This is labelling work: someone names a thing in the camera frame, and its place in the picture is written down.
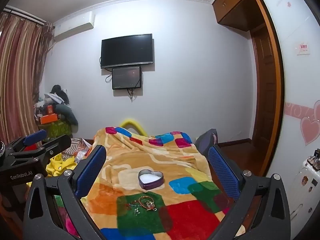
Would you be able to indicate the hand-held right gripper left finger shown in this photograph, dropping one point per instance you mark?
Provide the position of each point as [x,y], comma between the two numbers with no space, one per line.
[91,170]

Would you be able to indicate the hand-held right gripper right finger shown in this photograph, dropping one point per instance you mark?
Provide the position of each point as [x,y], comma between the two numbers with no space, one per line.
[222,171]

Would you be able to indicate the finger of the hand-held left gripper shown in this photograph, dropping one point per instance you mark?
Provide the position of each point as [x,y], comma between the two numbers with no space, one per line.
[35,137]
[53,147]

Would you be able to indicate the purple heart-shaped tin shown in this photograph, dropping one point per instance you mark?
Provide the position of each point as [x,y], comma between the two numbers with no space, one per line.
[150,178]

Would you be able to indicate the small silver earrings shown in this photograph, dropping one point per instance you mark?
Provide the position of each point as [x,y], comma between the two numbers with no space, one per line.
[135,210]

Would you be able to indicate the green patterned bag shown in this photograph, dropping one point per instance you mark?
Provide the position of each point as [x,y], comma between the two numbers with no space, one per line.
[60,130]

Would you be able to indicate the yellow cloth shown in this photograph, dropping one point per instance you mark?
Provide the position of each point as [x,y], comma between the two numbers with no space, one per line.
[61,165]

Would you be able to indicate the orange box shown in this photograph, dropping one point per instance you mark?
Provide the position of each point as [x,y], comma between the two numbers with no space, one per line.
[48,119]

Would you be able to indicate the striped cloth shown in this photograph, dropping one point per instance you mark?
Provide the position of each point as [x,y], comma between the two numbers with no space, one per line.
[76,148]

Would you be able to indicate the grey backpack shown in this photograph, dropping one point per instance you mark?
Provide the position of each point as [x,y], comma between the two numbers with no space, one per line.
[207,140]

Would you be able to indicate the pile of clothes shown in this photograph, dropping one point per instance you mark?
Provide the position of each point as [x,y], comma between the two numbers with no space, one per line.
[58,100]

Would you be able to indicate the yellow foam hoop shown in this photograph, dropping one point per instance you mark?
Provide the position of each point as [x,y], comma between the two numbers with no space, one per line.
[130,123]

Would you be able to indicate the striped brown curtain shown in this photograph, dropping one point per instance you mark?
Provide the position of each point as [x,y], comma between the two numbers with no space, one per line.
[20,75]

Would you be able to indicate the colourful patchwork blanket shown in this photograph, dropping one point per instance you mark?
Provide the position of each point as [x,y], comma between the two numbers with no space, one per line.
[155,152]

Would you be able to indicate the white cabinet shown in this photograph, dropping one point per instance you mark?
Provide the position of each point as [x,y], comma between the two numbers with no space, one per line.
[305,195]

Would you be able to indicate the wooden door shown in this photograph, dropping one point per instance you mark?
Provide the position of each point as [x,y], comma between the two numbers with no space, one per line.
[262,85]

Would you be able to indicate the white sliding wardrobe door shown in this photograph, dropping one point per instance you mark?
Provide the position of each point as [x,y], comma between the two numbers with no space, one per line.
[297,87]

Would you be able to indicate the white air conditioner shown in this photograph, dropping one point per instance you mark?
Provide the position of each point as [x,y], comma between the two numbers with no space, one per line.
[73,27]

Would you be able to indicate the white paper note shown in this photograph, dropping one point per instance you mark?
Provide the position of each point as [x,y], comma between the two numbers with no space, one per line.
[302,48]

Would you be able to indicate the wooden overhead cabinet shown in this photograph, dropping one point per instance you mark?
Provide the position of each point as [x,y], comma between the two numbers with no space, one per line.
[232,7]

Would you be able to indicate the small black wall monitor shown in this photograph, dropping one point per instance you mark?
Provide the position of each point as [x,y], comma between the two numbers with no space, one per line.
[126,77]

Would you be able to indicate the black wall television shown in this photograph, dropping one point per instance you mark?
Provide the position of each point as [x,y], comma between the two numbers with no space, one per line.
[126,50]

